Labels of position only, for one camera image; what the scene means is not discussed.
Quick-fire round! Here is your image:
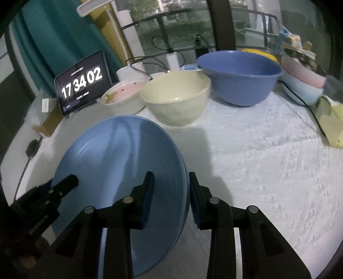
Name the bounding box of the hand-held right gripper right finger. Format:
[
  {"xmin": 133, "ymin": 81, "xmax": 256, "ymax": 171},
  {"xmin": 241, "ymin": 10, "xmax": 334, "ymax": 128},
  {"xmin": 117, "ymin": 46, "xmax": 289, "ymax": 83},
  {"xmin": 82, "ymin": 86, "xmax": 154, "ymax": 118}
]
[{"xmin": 188, "ymin": 172, "xmax": 313, "ymax": 279}]

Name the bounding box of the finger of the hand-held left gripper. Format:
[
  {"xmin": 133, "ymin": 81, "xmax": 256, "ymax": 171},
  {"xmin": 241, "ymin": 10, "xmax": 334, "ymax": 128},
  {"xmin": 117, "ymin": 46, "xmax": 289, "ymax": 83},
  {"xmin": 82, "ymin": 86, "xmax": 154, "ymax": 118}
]
[
  {"xmin": 16, "ymin": 180, "xmax": 53, "ymax": 205},
  {"xmin": 47, "ymin": 174, "xmax": 79, "ymax": 201}
]

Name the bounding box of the white desk lamp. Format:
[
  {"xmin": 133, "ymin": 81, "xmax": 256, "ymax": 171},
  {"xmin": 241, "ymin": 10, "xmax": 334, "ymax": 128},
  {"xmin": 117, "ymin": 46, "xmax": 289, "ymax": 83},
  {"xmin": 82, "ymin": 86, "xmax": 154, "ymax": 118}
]
[{"xmin": 76, "ymin": 0, "xmax": 150, "ymax": 82}]

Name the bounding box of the white textured tablecloth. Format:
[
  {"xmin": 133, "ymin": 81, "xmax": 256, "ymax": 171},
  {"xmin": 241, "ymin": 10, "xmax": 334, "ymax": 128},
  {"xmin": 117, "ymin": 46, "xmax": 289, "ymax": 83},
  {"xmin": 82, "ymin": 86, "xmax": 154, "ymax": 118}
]
[{"xmin": 0, "ymin": 70, "xmax": 343, "ymax": 279}]

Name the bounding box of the blue plate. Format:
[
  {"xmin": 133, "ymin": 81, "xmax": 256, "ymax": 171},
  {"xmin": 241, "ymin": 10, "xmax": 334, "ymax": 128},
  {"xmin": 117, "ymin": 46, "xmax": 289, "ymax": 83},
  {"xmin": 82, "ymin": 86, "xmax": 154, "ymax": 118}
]
[
  {"xmin": 51, "ymin": 115, "xmax": 188, "ymax": 278},
  {"xmin": 171, "ymin": 150, "xmax": 190, "ymax": 242}
]

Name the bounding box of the white basket with items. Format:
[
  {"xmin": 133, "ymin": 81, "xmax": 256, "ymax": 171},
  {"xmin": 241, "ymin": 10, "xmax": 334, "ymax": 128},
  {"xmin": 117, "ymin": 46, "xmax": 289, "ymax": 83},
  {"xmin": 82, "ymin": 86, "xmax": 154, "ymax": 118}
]
[{"xmin": 273, "ymin": 27, "xmax": 317, "ymax": 58}]

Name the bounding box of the small white tag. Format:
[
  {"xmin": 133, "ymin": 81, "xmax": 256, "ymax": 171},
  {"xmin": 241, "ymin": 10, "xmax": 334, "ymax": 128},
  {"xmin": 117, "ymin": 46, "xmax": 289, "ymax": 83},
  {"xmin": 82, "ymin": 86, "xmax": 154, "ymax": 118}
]
[{"xmin": 41, "ymin": 98, "xmax": 55, "ymax": 113}]

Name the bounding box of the black balcony railing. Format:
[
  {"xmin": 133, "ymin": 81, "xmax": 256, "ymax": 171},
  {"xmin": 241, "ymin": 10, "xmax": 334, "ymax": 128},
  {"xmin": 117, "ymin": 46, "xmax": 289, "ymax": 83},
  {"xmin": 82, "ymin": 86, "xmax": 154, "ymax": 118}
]
[{"xmin": 118, "ymin": 8, "xmax": 279, "ymax": 58}]

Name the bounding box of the yellow patterned cloth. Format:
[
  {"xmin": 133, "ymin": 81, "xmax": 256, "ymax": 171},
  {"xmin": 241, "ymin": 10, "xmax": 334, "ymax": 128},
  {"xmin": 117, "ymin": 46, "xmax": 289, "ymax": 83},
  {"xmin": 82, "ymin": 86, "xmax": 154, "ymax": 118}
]
[{"xmin": 308, "ymin": 95, "xmax": 343, "ymax": 147}]

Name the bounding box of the black window frame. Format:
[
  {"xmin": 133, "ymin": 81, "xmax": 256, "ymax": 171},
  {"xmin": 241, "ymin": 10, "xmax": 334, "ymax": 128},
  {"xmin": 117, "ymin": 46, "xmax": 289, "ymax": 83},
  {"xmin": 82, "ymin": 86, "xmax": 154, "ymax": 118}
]
[{"xmin": 206, "ymin": 0, "xmax": 236, "ymax": 51}]

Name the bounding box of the steel bowl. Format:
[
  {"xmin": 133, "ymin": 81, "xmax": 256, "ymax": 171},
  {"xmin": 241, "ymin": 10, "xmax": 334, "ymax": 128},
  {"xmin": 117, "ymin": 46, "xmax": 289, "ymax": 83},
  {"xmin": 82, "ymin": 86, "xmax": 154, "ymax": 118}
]
[{"xmin": 284, "ymin": 47, "xmax": 327, "ymax": 78}]

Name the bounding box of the thin black puck cable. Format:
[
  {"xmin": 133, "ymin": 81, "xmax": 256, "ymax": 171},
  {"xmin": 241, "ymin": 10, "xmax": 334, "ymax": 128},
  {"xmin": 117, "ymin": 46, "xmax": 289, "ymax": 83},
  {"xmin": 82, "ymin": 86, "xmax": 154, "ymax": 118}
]
[{"xmin": 13, "ymin": 137, "xmax": 43, "ymax": 203}]

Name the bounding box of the large blue bowl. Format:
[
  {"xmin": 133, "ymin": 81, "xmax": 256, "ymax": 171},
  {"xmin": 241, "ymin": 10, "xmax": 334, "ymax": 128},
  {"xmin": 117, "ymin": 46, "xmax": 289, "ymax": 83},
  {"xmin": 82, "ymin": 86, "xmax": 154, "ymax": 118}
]
[{"xmin": 197, "ymin": 50, "xmax": 284, "ymax": 107}]

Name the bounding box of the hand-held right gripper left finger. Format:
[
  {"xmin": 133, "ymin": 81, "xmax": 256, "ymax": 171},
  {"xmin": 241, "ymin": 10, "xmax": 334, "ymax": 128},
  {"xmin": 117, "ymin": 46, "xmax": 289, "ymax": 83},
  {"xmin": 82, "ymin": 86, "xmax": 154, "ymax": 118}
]
[{"xmin": 28, "ymin": 171, "xmax": 155, "ymax": 279}]

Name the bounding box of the cardboard box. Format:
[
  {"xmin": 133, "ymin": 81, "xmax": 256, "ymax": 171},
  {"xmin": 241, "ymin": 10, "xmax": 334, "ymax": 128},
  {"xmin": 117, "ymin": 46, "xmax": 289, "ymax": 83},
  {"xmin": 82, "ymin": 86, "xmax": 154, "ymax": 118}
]
[{"xmin": 32, "ymin": 107, "xmax": 65, "ymax": 138}]

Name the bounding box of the teal curtain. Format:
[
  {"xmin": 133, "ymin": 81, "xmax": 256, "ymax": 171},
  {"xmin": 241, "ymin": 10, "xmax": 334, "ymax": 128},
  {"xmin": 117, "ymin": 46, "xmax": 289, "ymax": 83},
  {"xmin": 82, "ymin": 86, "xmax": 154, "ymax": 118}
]
[{"xmin": 11, "ymin": 0, "xmax": 124, "ymax": 92}]

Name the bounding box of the pale pink bowl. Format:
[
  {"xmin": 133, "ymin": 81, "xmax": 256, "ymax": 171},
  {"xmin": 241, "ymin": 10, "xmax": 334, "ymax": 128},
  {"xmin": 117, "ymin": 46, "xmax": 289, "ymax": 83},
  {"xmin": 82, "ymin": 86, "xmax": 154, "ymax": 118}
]
[{"xmin": 281, "ymin": 55, "xmax": 326, "ymax": 89}]

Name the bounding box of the clear plastic bag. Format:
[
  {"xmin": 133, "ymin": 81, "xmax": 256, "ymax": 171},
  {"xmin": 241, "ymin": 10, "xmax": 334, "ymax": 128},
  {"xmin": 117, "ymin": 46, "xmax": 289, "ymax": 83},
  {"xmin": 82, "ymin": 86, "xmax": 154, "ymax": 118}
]
[{"xmin": 27, "ymin": 99, "xmax": 43, "ymax": 126}]

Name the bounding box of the black charger cable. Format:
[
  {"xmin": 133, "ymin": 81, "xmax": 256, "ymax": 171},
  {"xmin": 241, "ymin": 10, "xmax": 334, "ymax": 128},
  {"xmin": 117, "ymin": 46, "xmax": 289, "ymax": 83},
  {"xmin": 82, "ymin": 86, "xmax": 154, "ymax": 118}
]
[{"xmin": 126, "ymin": 36, "xmax": 175, "ymax": 81}]

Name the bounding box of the tablet with clock display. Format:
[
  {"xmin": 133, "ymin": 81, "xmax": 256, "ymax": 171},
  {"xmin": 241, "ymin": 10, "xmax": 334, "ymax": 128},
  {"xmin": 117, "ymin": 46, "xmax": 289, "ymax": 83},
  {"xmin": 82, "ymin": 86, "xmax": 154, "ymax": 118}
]
[{"xmin": 54, "ymin": 51, "xmax": 113, "ymax": 116}]

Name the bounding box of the long black cable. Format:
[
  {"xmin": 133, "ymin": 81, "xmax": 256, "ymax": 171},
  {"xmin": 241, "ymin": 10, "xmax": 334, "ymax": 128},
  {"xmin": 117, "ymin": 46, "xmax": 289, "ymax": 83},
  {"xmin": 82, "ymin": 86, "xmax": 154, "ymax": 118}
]
[{"xmin": 277, "ymin": 80, "xmax": 331, "ymax": 145}]

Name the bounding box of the black round puck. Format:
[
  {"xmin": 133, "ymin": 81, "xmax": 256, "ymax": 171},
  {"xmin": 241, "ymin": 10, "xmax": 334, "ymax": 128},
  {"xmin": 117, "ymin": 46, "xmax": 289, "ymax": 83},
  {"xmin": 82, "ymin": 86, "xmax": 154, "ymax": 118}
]
[{"xmin": 25, "ymin": 139, "xmax": 39, "ymax": 157}]

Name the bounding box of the white charger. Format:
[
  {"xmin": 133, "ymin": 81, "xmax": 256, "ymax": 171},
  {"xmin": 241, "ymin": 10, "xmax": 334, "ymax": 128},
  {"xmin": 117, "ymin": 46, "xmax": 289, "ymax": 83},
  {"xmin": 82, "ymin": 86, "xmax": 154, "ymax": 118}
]
[{"xmin": 167, "ymin": 52, "xmax": 179, "ymax": 71}]

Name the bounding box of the pink red-dotted bowl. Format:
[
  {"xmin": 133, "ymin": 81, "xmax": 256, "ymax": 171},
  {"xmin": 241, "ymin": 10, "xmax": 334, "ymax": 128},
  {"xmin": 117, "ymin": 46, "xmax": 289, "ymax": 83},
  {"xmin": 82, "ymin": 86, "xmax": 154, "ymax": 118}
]
[{"xmin": 96, "ymin": 80, "xmax": 152, "ymax": 106}]

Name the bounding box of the black power adapter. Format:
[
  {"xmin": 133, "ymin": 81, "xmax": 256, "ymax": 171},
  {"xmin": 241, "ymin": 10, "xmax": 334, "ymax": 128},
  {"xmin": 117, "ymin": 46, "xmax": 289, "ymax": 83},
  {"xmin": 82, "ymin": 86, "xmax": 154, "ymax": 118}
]
[{"xmin": 194, "ymin": 34, "xmax": 210, "ymax": 58}]

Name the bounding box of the yellow packet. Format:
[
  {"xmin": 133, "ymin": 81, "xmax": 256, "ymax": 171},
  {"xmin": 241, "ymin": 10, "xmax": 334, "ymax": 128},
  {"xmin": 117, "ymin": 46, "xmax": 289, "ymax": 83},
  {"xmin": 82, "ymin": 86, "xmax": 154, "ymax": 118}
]
[{"xmin": 240, "ymin": 48, "xmax": 279, "ymax": 63}]

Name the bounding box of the cream bowl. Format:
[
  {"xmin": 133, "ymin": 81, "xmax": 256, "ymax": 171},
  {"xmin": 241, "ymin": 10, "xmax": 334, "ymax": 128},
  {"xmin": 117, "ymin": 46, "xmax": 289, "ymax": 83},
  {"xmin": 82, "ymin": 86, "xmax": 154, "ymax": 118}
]
[{"xmin": 139, "ymin": 71, "xmax": 211, "ymax": 127}]

